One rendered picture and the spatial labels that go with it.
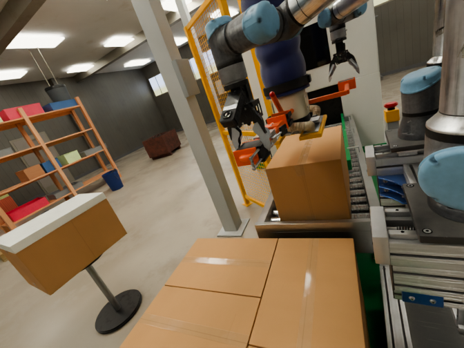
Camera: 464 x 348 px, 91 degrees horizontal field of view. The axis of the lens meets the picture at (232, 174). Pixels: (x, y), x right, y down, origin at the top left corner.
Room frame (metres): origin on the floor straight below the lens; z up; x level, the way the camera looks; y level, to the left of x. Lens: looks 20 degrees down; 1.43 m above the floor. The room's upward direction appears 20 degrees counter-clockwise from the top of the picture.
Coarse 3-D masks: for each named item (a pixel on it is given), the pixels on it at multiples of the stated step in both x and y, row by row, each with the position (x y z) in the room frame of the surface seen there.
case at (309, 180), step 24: (288, 144) 1.50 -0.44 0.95; (312, 144) 1.34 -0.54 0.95; (336, 144) 1.20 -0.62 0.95; (288, 168) 1.15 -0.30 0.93; (312, 168) 1.08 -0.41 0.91; (336, 168) 1.02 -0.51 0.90; (288, 192) 1.16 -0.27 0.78; (312, 192) 1.09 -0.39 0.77; (336, 192) 1.03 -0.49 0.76; (288, 216) 1.18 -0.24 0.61; (312, 216) 1.11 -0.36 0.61; (336, 216) 1.04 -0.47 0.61
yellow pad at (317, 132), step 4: (312, 116) 1.18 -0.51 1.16; (320, 116) 1.22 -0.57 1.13; (324, 116) 1.21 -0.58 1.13; (320, 120) 1.13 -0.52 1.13; (324, 120) 1.13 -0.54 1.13; (316, 124) 1.09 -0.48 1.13; (320, 124) 1.08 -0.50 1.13; (324, 124) 1.08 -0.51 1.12; (316, 128) 1.02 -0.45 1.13; (320, 128) 1.01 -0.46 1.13; (304, 132) 1.03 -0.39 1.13; (308, 132) 1.01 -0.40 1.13; (312, 132) 0.99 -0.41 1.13; (316, 132) 0.99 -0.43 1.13; (320, 132) 0.97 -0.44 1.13; (300, 136) 1.01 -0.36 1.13; (304, 136) 0.99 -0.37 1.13; (308, 136) 0.98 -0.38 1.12; (312, 136) 0.97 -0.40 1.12; (316, 136) 0.96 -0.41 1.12; (320, 136) 0.95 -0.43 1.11; (300, 140) 1.00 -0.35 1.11
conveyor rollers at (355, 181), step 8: (352, 144) 2.06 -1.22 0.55; (352, 152) 1.90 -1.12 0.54; (352, 160) 1.75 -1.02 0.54; (352, 168) 1.60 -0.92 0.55; (352, 176) 1.52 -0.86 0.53; (360, 176) 1.49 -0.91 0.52; (352, 184) 1.38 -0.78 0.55; (360, 184) 1.35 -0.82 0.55; (352, 192) 1.30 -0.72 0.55; (360, 192) 1.27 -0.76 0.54; (352, 200) 1.22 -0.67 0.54; (360, 200) 1.19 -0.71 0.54; (352, 208) 1.14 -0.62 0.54; (360, 208) 1.12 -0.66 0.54; (368, 208) 1.10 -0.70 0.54; (352, 216) 1.07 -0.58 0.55; (360, 216) 1.05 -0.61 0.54; (368, 216) 1.03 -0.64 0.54
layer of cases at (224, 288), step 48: (240, 240) 1.21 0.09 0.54; (288, 240) 1.06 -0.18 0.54; (336, 240) 0.94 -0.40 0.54; (192, 288) 0.96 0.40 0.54; (240, 288) 0.85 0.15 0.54; (288, 288) 0.76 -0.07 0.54; (336, 288) 0.69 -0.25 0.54; (144, 336) 0.78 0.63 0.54; (192, 336) 0.70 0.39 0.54; (240, 336) 0.63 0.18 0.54; (288, 336) 0.57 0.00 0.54; (336, 336) 0.52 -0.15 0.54
